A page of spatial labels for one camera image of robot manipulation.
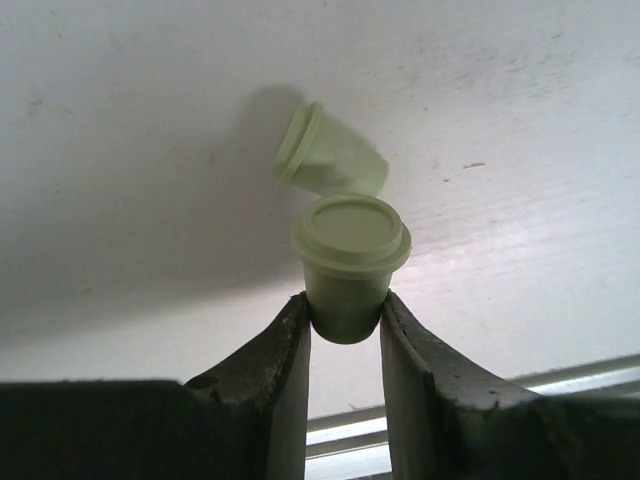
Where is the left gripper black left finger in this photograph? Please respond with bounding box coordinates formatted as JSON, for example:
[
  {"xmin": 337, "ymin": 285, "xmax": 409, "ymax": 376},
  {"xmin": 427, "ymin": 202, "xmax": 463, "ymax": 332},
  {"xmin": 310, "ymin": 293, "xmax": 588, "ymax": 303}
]
[{"xmin": 1, "ymin": 294, "xmax": 311, "ymax": 479}]

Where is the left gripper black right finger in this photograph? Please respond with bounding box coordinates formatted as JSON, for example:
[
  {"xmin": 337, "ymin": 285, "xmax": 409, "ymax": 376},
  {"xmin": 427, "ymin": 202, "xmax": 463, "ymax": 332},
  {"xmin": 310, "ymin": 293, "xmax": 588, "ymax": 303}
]
[{"xmin": 380, "ymin": 293, "xmax": 639, "ymax": 479}]

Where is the green capsule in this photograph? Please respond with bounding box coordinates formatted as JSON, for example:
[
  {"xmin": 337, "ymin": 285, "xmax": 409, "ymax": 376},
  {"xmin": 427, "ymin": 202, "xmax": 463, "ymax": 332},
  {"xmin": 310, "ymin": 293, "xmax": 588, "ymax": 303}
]
[
  {"xmin": 292, "ymin": 194, "xmax": 412, "ymax": 345},
  {"xmin": 272, "ymin": 102, "xmax": 389, "ymax": 196}
]

